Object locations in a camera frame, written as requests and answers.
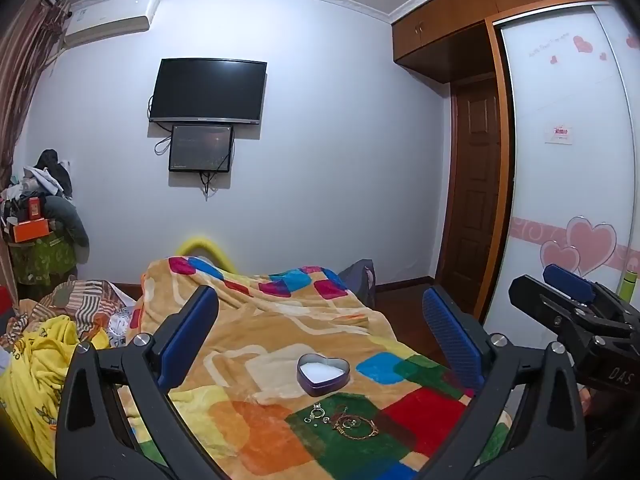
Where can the yellow foam tube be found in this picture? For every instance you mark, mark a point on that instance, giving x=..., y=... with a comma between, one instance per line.
x=205, y=246

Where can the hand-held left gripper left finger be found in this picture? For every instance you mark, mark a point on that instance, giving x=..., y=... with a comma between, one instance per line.
x=192, y=331

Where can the yellow printed blanket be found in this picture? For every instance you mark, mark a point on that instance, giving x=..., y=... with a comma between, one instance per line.
x=35, y=375

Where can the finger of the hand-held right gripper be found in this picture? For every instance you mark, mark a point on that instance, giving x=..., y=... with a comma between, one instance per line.
x=570, y=280
x=530, y=296

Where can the pile of clothes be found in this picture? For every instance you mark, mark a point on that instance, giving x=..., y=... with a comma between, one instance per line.
x=52, y=170

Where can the orange box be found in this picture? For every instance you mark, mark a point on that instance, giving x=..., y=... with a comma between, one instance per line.
x=31, y=230

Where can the green patterned cloth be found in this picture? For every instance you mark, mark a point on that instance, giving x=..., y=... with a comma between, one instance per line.
x=42, y=260

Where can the green bottle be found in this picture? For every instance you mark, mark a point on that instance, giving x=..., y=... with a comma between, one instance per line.
x=629, y=287

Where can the wooden wardrobe upper cabinets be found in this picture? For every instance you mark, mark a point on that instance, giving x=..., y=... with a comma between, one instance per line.
x=440, y=30

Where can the white heart-print sliding door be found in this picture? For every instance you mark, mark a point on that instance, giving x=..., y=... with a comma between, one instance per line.
x=560, y=85

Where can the grey bag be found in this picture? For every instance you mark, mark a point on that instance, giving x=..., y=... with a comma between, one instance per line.
x=361, y=280

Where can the colourful checkered blanket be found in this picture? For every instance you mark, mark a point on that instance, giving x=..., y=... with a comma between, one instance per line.
x=280, y=320

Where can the striped brown curtain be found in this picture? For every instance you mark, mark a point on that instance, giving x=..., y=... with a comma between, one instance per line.
x=25, y=60

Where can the striped brown blanket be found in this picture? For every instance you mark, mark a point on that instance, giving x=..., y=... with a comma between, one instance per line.
x=85, y=300

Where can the wall-mounted black television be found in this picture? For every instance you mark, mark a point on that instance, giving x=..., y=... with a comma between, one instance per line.
x=207, y=90

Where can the small black wall monitor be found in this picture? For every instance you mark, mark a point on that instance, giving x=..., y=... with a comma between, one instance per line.
x=201, y=147

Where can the brown wooden door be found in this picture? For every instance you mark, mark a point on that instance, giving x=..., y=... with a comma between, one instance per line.
x=475, y=185

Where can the white air conditioner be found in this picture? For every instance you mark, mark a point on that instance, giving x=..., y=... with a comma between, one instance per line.
x=107, y=17

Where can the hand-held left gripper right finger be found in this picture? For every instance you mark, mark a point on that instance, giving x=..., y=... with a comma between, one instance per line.
x=450, y=331

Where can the purple heart-shaped tin box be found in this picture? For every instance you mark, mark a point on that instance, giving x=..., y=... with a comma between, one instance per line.
x=322, y=371

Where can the white red paper note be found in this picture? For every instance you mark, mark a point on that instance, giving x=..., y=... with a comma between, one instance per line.
x=559, y=134

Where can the small red box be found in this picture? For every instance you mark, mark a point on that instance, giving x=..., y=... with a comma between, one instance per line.
x=34, y=208

